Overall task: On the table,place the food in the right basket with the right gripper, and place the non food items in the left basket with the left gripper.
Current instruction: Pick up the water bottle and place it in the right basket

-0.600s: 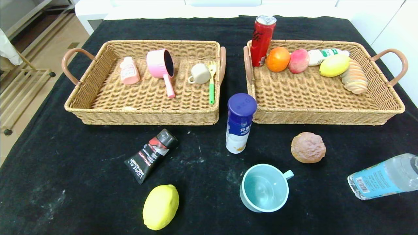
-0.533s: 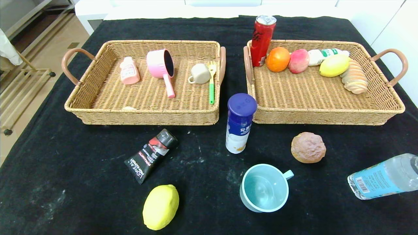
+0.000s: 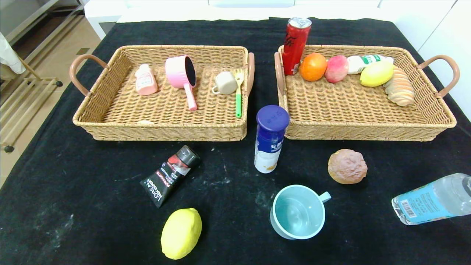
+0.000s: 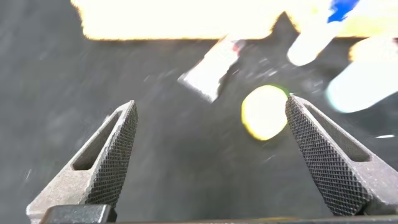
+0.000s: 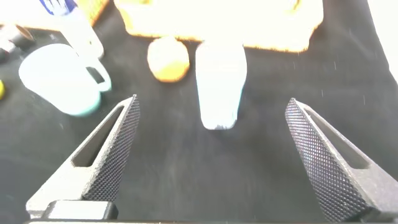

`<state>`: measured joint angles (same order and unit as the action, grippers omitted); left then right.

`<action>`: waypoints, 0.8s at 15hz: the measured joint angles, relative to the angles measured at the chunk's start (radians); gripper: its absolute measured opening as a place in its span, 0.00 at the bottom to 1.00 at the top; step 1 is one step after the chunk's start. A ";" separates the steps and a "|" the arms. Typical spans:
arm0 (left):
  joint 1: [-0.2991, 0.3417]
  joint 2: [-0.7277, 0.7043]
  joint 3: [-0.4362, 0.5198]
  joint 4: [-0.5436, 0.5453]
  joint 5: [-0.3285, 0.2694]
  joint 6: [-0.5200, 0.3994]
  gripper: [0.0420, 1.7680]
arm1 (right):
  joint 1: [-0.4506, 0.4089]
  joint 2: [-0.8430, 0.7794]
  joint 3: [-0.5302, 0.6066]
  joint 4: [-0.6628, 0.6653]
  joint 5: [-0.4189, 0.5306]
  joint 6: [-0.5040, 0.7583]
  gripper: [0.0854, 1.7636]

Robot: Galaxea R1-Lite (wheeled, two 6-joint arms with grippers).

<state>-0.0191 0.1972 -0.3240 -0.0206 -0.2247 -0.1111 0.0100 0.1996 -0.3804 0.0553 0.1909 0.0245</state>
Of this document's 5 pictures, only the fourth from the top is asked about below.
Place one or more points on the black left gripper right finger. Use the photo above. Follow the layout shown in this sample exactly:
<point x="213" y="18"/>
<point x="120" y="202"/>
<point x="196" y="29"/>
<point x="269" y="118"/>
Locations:
<point x="335" y="161"/>

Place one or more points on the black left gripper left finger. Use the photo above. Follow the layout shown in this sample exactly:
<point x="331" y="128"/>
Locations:
<point x="93" y="174"/>

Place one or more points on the teal plastic cup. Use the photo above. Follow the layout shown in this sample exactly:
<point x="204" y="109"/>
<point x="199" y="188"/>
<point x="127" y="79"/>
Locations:
<point x="360" y="87"/>

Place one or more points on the white bottle with blue cap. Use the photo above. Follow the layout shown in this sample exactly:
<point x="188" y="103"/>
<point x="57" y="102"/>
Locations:
<point x="311" y="43"/>

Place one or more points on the wicker basket holding kitchen toys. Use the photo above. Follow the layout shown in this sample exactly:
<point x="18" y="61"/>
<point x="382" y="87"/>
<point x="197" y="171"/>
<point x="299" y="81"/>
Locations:
<point x="171" y="18"/>

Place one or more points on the yellow lemon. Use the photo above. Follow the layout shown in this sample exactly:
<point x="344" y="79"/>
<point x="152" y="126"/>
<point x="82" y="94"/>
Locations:
<point x="264" y="112"/>

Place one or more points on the black face wash tube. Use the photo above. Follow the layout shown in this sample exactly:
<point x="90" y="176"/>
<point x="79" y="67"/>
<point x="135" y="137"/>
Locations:
<point x="208" y="73"/>

